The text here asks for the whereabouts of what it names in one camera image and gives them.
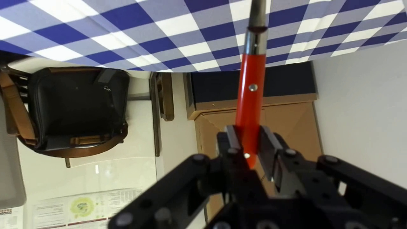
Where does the white printed paper sheet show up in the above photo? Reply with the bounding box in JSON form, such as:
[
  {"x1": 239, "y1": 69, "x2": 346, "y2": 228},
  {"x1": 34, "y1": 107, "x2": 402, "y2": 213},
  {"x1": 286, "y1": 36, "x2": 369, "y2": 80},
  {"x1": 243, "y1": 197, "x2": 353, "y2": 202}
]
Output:
[{"x1": 24, "y1": 186, "x2": 146, "y2": 229}]

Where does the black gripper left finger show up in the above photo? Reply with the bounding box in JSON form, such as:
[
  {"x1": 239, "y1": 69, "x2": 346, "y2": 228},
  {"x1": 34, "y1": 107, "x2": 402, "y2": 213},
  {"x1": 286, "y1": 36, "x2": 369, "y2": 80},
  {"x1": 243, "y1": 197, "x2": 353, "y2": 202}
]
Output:
[{"x1": 216, "y1": 125, "x2": 252, "y2": 176}]

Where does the grey flat panel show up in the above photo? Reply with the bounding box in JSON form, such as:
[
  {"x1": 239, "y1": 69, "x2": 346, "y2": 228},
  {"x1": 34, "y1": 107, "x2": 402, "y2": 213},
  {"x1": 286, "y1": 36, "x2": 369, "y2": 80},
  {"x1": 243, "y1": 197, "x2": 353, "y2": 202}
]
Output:
[{"x1": 0, "y1": 96, "x2": 28, "y2": 210}]

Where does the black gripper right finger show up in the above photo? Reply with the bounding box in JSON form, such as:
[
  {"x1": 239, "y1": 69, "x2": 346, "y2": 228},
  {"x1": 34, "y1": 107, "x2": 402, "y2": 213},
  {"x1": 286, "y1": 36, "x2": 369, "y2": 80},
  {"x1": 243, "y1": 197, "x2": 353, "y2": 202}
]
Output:
[{"x1": 257, "y1": 125, "x2": 299, "y2": 185}]

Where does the large brown cardboard box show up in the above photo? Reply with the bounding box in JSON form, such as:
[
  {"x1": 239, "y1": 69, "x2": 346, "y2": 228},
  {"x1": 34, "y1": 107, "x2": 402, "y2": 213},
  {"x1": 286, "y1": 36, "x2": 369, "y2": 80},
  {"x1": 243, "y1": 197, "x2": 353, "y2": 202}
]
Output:
[{"x1": 184, "y1": 61, "x2": 324, "y2": 221}]

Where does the brown wooden slat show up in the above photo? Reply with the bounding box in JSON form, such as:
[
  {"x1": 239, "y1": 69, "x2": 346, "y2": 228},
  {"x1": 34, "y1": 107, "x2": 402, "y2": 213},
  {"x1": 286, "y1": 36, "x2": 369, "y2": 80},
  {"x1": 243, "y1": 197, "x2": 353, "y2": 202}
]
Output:
[{"x1": 147, "y1": 71, "x2": 175, "y2": 159}]

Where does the red-handled metal spoon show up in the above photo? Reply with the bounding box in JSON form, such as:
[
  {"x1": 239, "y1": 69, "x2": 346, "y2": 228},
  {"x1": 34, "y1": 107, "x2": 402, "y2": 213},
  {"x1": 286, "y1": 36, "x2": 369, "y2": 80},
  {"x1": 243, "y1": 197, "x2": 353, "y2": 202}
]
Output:
[{"x1": 234, "y1": 0, "x2": 273, "y2": 171}]

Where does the black seat wooden chair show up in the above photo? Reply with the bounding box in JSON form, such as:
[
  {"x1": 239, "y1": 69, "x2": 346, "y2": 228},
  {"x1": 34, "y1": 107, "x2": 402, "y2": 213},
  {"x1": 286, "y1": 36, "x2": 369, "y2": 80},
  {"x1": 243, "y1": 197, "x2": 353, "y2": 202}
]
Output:
[{"x1": 0, "y1": 66, "x2": 132, "y2": 169}]

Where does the blue white checked tablecloth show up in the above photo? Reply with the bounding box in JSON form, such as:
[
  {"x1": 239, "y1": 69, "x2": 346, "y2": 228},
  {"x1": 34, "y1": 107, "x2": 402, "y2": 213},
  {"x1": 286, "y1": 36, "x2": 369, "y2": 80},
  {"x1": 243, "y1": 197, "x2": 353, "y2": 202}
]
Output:
[{"x1": 0, "y1": 0, "x2": 407, "y2": 74}]

